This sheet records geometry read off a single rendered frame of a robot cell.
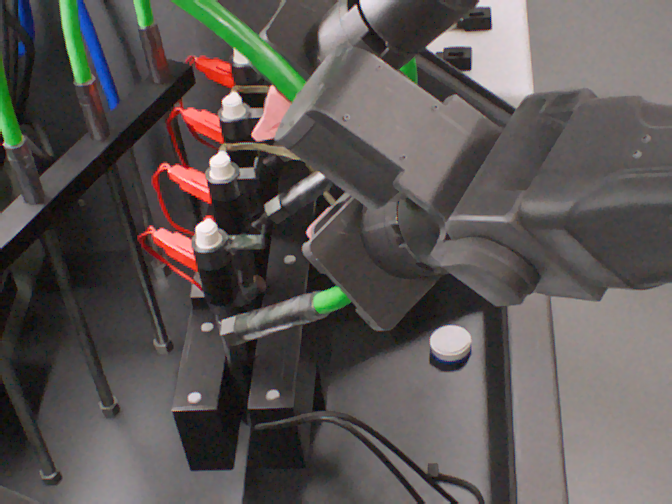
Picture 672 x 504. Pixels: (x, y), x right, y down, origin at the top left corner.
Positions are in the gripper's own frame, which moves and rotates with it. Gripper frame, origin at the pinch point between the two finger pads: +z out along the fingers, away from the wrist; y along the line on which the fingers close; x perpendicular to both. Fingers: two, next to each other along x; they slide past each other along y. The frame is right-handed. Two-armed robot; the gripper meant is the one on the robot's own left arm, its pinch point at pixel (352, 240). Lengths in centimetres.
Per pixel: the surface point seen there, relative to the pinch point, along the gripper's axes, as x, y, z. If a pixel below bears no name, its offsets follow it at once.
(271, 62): -11.4, -0.9, -7.8
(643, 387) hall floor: 78, -60, 123
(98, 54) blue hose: -21.1, -7.8, 43.4
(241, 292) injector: 0.8, 2.3, 22.9
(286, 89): -9.8, -0.6, -7.5
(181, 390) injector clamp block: 4.0, 10.0, 29.7
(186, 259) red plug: -3.9, 3.4, 24.0
